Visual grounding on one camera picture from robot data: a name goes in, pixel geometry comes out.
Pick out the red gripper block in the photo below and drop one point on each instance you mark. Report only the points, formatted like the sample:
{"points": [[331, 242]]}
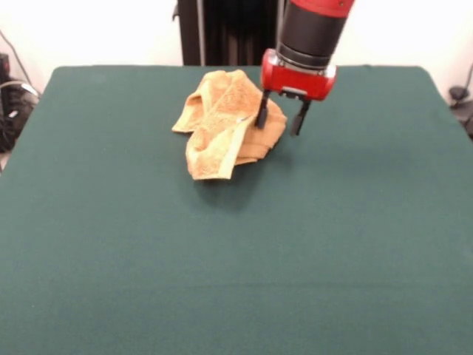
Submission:
{"points": [[295, 79]]}

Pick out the tan terry towel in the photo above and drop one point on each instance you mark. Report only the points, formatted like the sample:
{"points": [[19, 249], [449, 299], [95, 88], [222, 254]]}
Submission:
{"points": [[221, 111]]}

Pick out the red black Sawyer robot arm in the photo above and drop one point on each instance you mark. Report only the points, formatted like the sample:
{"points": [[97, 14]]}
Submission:
{"points": [[310, 33]]}

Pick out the dark green tablecloth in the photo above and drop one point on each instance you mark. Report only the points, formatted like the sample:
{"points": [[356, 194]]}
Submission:
{"points": [[184, 240]]}

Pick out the black plug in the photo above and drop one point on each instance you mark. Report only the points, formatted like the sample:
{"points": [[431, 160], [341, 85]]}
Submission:
{"points": [[458, 94]]}

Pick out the black equipment pile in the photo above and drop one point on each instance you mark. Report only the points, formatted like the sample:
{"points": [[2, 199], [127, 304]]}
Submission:
{"points": [[15, 118]]}

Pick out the black box with red dot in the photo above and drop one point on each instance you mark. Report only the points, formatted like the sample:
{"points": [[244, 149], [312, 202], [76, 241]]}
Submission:
{"points": [[4, 66]]}

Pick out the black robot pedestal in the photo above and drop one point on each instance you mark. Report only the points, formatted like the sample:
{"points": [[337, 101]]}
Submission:
{"points": [[221, 33]]}

